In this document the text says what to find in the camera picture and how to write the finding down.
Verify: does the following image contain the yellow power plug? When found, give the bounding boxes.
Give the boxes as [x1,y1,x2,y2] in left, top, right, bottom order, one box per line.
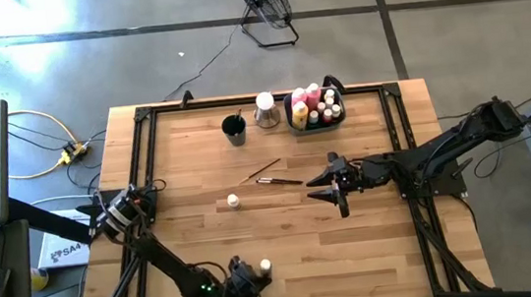
[50,141,90,170]

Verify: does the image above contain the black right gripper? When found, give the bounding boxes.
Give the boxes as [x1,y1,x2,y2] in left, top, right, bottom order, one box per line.
[302,145,395,223]

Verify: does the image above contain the teal ribbed plastic cup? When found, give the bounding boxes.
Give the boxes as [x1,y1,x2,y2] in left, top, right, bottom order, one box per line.
[220,113,249,149]

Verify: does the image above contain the white printed box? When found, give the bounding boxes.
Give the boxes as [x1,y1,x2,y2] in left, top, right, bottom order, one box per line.
[32,206,95,271]

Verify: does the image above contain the large yellow paint bottle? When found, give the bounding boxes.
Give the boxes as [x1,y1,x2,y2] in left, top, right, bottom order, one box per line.
[288,99,312,131]

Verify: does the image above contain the teal plastic storage bin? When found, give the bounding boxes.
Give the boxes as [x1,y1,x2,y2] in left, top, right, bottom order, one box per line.
[281,84,349,139]

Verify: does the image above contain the large pink paint bottle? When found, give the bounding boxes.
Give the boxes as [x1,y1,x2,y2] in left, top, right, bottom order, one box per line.
[302,81,325,115]
[289,86,310,109]

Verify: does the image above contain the black floor fan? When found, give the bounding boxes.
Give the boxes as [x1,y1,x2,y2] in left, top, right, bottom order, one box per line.
[231,0,301,52]

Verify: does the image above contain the black paintbrush dark bristles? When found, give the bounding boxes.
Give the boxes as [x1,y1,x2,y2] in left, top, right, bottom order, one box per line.
[255,172,305,190]

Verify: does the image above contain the yellow cable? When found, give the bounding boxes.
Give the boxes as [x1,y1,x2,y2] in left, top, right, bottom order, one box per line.
[2,103,85,181]

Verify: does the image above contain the paint brushes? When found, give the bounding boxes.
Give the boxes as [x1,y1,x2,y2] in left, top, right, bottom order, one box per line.
[236,158,284,186]

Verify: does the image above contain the black fan cable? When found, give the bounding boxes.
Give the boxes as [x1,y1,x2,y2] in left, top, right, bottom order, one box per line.
[155,22,251,103]

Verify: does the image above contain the yellow round object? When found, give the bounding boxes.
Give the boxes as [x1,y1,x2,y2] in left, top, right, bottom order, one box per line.
[29,266,52,293]

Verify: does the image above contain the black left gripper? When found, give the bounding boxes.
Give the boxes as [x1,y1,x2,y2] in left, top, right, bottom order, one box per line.
[219,251,275,297]

